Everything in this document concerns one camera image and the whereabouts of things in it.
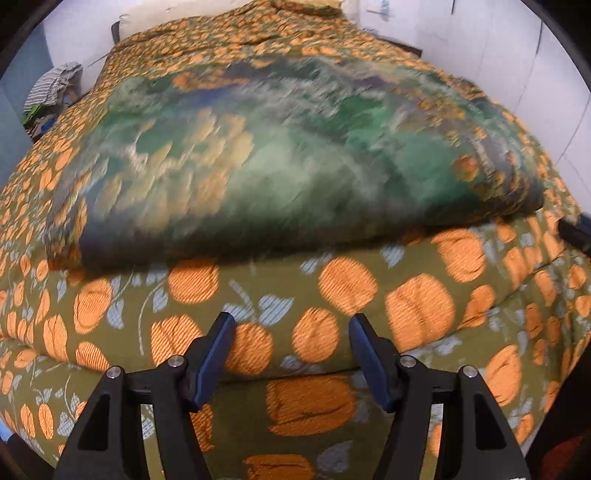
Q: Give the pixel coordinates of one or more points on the green landscape print jacket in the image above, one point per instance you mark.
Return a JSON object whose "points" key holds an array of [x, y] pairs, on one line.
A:
{"points": [[277, 152]]}

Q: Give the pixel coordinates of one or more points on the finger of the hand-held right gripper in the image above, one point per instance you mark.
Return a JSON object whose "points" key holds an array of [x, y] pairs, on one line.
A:
{"points": [[577, 233]]}

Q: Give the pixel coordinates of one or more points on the pile of striped clothes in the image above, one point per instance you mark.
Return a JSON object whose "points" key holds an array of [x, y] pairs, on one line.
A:
{"points": [[51, 85]]}

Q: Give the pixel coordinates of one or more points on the dark wooden nightstand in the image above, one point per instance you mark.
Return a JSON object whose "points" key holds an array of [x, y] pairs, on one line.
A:
{"points": [[399, 46]]}

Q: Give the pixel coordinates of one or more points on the grey curtain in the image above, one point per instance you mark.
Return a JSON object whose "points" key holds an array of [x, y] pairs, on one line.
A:
{"points": [[21, 87]]}

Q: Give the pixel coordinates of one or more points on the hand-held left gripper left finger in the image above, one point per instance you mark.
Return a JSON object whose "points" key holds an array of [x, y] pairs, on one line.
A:
{"points": [[212, 355]]}

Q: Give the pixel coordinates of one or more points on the orange leaf pattern quilt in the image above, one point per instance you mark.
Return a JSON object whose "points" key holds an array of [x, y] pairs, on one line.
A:
{"points": [[415, 300]]}

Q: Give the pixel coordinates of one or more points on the blue wall fixture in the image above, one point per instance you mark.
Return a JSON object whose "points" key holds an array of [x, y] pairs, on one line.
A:
{"points": [[382, 5]]}

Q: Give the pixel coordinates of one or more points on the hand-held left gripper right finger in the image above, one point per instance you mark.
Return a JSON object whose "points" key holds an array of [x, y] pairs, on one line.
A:
{"points": [[371, 360]]}

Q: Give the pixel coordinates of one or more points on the yellow pillow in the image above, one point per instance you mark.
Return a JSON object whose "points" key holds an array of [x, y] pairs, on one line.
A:
{"points": [[304, 5]]}

